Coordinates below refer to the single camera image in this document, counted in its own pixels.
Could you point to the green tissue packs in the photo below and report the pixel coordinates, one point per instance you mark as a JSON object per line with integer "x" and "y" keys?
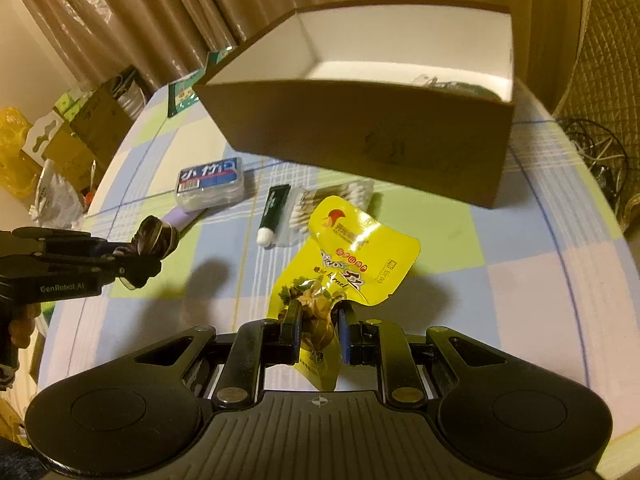
{"x": 72, "y": 104}

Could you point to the quilted tan chair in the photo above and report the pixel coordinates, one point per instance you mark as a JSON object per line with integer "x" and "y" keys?
{"x": 600, "y": 60}

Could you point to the beige curtain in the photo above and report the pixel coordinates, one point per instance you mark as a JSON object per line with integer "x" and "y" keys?
{"x": 150, "y": 10}

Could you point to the large cardboard carton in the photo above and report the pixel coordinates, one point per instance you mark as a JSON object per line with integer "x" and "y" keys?
{"x": 100, "y": 120}

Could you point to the small cardboard carton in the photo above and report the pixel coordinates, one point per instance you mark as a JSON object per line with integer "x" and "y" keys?
{"x": 60, "y": 160}

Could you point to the yellow plastic bag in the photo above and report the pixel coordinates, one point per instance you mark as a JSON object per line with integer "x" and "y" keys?
{"x": 14, "y": 150}

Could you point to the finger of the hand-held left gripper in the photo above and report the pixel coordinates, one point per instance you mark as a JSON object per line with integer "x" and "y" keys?
{"x": 60, "y": 241}
{"x": 130, "y": 266}

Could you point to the dark green lip gel tube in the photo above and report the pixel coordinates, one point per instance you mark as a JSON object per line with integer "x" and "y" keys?
{"x": 275, "y": 205}

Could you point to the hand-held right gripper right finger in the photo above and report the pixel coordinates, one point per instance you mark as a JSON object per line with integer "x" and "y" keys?
{"x": 345, "y": 332}

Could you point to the person's left hand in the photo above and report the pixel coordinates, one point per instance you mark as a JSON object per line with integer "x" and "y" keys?
{"x": 22, "y": 325}

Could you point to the clear blue-label floss box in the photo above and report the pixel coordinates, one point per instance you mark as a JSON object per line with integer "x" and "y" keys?
{"x": 210, "y": 180}

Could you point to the cotton swab pack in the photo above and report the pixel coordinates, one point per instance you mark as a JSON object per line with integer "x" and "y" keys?
{"x": 310, "y": 205}

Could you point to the yellow snack packet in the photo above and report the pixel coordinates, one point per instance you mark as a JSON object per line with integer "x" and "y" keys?
{"x": 350, "y": 250}

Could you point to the dark green product card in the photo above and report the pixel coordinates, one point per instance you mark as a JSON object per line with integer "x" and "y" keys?
{"x": 480, "y": 91}

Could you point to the brown satin scrunchie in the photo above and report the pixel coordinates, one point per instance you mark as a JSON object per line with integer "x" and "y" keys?
{"x": 155, "y": 235}

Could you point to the white shopping bag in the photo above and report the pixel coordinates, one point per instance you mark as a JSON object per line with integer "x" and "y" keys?
{"x": 131, "y": 95}

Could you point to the brown cardboard box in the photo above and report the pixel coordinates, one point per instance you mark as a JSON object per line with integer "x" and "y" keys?
{"x": 350, "y": 130}

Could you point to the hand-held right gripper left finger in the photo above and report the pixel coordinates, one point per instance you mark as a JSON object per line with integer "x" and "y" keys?
{"x": 295, "y": 330}

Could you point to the purple tube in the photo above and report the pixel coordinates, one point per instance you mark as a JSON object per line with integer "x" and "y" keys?
{"x": 186, "y": 217}

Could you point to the white plastic bag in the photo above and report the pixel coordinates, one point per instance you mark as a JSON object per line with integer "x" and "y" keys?
{"x": 57, "y": 200}

